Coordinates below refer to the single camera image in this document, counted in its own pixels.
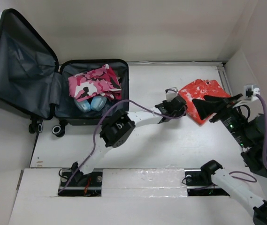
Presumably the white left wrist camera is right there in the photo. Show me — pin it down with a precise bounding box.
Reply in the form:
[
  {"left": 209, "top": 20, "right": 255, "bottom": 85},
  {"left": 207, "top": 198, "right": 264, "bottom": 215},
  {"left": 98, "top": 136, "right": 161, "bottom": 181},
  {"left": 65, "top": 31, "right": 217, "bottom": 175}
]
[{"left": 165, "top": 87, "right": 178, "bottom": 102}]

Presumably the pink camouflage garment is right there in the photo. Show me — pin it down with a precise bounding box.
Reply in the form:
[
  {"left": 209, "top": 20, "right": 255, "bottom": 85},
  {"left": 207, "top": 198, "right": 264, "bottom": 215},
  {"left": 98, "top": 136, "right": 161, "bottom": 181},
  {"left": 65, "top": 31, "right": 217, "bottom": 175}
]
[{"left": 68, "top": 64, "right": 122, "bottom": 102}]

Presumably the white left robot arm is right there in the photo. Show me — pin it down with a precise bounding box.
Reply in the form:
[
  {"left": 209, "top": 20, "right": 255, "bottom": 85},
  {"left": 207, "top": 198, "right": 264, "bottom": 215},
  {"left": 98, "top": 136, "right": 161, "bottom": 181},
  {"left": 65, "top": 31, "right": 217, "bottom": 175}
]
[{"left": 70, "top": 96, "right": 187, "bottom": 186}]

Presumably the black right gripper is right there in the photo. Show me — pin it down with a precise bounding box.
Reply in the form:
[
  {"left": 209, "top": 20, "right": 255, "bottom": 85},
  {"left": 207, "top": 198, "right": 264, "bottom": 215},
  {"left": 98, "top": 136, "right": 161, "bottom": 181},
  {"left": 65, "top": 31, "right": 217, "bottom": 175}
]
[{"left": 191, "top": 93, "right": 252, "bottom": 148}]

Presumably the red white garment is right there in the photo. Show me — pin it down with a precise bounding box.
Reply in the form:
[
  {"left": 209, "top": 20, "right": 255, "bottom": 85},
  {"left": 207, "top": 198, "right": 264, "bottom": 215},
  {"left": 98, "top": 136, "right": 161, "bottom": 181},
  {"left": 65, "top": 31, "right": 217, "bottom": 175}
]
[{"left": 178, "top": 79, "right": 230, "bottom": 126}]

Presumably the black suitcase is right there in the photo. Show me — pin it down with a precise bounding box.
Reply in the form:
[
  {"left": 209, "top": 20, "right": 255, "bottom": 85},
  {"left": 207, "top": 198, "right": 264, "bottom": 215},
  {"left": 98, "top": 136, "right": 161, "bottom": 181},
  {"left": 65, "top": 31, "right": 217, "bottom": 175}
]
[{"left": 0, "top": 8, "right": 129, "bottom": 137}]

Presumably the blue over-ear headphones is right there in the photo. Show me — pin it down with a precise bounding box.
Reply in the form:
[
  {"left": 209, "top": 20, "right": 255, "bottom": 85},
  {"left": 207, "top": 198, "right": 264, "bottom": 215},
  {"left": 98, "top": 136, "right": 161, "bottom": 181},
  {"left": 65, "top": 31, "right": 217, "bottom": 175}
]
[{"left": 74, "top": 96, "right": 107, "bottom": 113}]

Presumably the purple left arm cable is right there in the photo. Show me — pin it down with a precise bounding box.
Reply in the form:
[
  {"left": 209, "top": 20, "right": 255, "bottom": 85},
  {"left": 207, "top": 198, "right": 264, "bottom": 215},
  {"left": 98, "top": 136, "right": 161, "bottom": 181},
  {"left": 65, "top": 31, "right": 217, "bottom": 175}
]
[{"left": 58, "top": 88, "right": 187, "bottom": 193}]

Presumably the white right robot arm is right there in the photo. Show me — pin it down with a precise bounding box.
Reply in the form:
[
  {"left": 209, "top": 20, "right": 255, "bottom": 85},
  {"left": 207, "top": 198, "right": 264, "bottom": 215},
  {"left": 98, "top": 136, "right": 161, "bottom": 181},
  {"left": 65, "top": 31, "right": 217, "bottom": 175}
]
[{"left": 192, "top": 94, "right": 267, "bottom": 225}]

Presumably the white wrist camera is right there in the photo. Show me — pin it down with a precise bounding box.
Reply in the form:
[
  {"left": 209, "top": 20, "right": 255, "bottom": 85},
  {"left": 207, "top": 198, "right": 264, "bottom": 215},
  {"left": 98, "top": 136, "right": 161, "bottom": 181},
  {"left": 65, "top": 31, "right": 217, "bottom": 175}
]
[
  {"left": 244, "top": 84, "right": 260, "bottom": 102},
  {"left": 165, "top": 87, "right": 178, "bottom": 102}
]

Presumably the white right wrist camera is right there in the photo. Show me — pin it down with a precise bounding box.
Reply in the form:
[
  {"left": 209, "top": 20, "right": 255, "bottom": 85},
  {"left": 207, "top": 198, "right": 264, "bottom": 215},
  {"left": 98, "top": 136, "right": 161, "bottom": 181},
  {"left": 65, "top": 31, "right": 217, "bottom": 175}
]
[{"left": 244, "top": 84, "right": 260, "bottom": 102}]

